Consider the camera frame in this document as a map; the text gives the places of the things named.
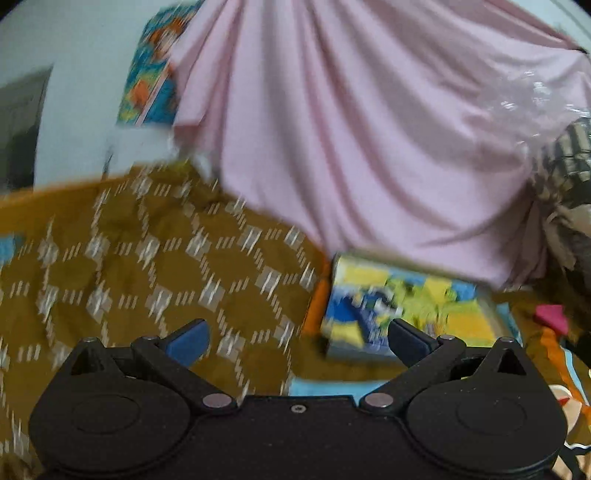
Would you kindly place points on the brown patterned blanket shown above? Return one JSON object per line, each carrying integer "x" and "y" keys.
{"x": 138, "y": 258}

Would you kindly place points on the pink cloth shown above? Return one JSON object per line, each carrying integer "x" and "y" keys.
{"x": 369, "y": 138}

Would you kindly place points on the grey box with colourful lining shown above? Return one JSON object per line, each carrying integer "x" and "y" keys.
{"x": 369, "y": 288}

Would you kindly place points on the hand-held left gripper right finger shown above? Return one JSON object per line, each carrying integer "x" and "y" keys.
{"x": 407, "y": 340}

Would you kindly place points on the cartoon printed blanket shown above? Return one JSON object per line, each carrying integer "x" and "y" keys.
{"x": 556, "y": 369}

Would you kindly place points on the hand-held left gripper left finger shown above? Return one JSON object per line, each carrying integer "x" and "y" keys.
{"x": 187, "y": 345}

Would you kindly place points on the dark grey panel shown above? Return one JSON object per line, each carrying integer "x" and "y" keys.
{"x": 21, "y": 129}

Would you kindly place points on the striped grey cloth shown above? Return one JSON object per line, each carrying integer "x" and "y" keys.
{"x": 568, "y": 157}

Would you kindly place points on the clear plastic sheet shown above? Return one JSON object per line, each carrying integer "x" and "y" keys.
{"x": 535, "y": 104}

